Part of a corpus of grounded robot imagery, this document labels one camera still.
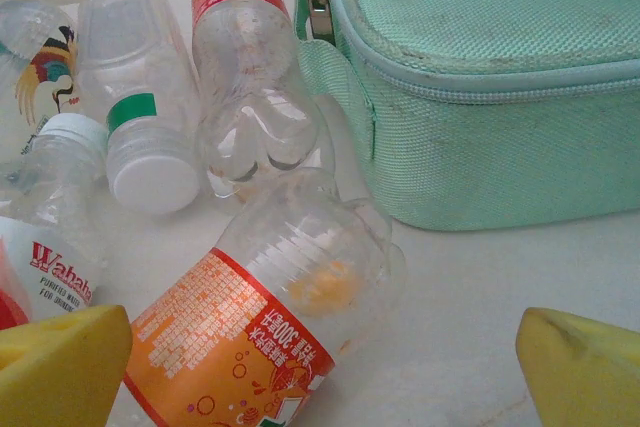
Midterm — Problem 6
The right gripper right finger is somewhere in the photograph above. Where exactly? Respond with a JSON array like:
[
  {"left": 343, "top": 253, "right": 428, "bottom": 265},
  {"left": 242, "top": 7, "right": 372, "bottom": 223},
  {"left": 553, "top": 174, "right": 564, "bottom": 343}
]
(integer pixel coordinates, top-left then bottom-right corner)
[{"left": 515, "top": 306, "right": 640, "bottom": 427}]

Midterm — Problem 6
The clear bottle green neck band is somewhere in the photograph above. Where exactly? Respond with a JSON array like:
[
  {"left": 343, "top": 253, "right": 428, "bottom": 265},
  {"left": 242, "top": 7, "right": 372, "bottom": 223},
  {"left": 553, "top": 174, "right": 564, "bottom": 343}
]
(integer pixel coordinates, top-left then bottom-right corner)
[{"left": 77, "top": 0, "right": 204, "bottom": 214}]

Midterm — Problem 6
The clear bottle orange label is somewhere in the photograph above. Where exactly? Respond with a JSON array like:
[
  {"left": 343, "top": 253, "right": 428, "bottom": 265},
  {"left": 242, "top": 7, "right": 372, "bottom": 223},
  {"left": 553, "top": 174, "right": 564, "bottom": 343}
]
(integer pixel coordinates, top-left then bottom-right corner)
[{"left": 122, "top": 166, "right": 407, "bottom": 427}]

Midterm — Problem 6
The clear bottle red label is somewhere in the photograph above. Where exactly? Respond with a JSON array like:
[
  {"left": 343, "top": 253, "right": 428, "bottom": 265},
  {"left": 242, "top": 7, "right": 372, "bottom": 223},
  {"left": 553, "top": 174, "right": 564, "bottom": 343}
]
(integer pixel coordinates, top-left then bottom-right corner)
[{"left": 191, "top": 0, "right": 337, "bottom": 203}]

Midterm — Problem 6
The Wahaha water bottle white cap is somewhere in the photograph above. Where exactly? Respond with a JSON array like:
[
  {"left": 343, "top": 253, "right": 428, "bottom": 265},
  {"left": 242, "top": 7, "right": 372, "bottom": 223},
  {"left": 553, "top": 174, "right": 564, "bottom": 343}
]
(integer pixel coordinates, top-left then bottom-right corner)
[{"left": 0, "top": 112, "right": 110, "bottom": 331}]

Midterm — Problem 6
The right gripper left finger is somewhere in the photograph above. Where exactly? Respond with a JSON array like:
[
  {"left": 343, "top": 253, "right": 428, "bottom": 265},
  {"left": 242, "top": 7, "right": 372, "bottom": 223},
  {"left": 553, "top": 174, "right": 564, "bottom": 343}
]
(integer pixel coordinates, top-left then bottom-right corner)
[{"left": 0, "top": 304, "right": 134, "bottom": 427}]

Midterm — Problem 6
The clear bottle bird print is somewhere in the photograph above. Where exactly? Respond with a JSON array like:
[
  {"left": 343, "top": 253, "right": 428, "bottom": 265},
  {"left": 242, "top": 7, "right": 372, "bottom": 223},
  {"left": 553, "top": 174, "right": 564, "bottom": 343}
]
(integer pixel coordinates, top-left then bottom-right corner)
[{"left": 0, "top": 0, "right": 84, "bottom": 168}]

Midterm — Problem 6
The mint green zip bag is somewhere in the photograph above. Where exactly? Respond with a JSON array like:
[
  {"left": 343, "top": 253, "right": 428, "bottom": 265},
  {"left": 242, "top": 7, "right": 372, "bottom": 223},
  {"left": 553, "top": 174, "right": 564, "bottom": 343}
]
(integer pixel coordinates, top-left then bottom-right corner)
[{"left": 292, "top": 0, "right": 640, "bottom": 232}]

